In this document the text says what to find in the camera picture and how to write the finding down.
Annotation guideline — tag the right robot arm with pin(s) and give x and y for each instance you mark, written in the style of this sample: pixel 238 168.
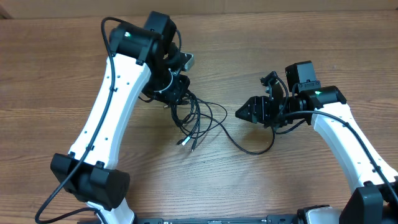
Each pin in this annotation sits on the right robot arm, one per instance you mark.
pixel 372 181

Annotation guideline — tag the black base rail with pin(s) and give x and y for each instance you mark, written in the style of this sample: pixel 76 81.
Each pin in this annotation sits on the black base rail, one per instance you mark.
pixel 214 220

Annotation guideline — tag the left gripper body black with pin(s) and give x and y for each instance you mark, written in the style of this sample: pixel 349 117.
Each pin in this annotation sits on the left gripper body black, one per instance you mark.
pixel 175 90

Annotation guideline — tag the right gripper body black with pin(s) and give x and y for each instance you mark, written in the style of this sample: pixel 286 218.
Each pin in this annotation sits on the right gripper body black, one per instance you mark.
pixel 265 109

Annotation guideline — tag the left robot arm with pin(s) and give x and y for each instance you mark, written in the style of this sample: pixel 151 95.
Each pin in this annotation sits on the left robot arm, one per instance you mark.
pixel 141 61

